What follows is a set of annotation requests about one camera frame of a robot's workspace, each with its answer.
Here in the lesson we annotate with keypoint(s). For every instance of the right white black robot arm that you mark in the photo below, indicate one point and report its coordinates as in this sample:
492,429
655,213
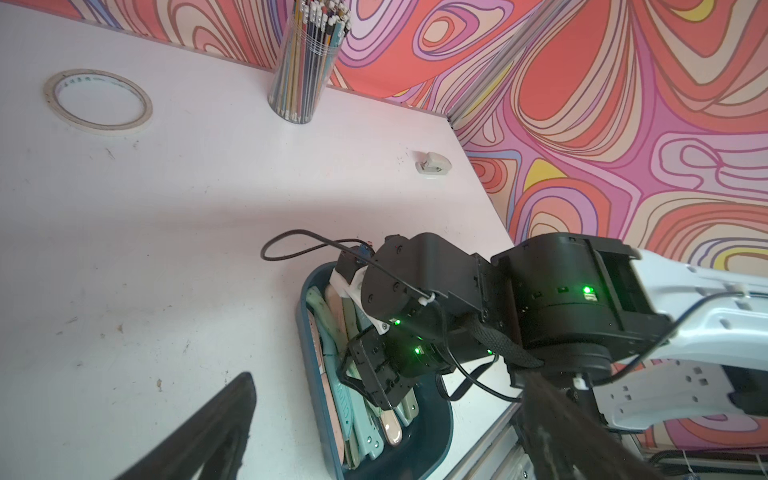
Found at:
645,338

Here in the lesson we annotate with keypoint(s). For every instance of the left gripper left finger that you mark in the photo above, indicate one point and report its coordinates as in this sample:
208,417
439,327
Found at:
210,444

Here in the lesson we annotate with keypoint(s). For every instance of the dark teal storage tray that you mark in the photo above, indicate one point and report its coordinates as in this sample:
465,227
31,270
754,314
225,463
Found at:
408,442

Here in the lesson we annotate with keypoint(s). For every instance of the long pink knife in tray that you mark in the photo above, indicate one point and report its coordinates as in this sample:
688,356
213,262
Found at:
328,395

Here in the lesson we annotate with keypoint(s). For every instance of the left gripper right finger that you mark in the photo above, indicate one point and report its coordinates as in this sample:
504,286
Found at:
564,443

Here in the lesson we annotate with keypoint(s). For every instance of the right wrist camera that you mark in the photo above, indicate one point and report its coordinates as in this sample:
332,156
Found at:
344,289

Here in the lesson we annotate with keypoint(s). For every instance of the small white stapler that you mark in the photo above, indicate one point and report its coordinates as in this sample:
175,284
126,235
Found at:
433,164

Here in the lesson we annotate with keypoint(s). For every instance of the masking tape roll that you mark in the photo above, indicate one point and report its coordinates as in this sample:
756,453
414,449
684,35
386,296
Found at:
98,102

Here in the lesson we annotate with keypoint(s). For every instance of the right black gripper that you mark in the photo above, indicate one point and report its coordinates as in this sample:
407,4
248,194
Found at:
384,368

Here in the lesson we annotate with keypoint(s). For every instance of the clear pencil cup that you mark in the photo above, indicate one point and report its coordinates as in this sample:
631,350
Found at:
312,40

